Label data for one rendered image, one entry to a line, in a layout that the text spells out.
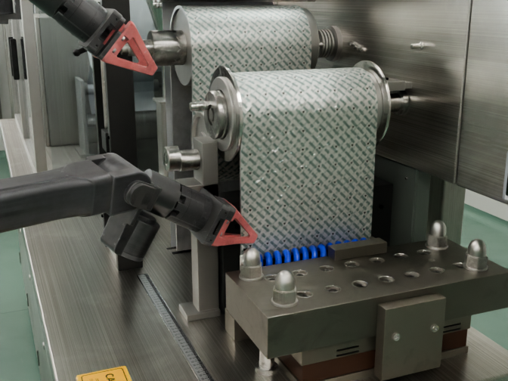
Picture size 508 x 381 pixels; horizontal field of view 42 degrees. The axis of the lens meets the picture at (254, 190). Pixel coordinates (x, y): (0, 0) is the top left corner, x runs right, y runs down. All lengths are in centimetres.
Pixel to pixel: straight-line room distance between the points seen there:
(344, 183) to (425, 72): 22
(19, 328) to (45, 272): 183
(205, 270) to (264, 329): 27
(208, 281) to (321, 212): 23
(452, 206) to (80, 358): 78
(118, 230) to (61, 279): 42
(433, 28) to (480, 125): 18
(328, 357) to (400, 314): 11
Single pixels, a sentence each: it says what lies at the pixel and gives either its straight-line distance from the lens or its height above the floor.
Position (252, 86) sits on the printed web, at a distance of 100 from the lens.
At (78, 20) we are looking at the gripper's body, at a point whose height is 139.
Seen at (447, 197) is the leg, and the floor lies 104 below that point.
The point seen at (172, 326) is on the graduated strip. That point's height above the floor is 90.
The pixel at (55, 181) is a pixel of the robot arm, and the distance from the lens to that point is 84.
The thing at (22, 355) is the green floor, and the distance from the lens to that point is 299.
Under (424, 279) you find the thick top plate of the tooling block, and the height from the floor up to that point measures 103.
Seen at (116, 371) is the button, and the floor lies 92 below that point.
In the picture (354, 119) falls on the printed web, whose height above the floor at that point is 124.
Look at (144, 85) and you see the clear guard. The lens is 200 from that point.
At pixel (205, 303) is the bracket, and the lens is 115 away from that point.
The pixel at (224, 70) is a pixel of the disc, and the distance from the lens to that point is 102.
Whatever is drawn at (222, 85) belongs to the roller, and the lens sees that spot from 102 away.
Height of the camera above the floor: 142
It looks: 16 degrees down
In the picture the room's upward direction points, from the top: straight up
